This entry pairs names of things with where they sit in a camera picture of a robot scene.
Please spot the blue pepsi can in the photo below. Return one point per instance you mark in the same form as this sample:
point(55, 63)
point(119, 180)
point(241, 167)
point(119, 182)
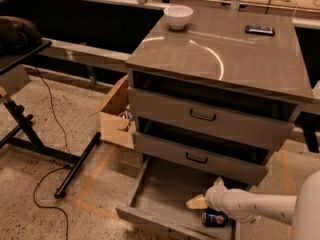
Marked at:
point(212, 218)

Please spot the dark bag on stand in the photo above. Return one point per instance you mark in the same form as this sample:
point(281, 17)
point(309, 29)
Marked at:
point(17, 35)

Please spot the grey metal rail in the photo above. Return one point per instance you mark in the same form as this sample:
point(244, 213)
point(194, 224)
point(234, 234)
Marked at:
point(87, 55)

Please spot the grey middle drawer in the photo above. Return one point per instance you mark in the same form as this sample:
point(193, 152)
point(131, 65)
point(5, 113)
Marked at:
point(227, 167)

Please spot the cardboard box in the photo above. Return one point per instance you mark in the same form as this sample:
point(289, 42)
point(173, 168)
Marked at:
point(115, 125)

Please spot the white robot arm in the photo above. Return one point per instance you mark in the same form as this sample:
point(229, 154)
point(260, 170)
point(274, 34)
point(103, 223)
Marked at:
point(301, 212)

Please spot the grey top drawer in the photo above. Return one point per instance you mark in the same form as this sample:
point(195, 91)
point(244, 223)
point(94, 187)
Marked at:
point(215, 121)

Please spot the grey drawer cabinet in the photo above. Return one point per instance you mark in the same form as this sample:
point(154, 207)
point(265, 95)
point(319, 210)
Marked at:
point(215, 62)

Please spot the black metal stand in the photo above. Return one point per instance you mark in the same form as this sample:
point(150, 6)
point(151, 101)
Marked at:
point(24, 136)

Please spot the white bowl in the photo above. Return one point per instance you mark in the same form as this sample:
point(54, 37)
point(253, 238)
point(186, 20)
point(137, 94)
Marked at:
point(178, 16)

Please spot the grey open bottom drawer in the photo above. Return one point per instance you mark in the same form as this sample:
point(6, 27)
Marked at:
point(157, 203)

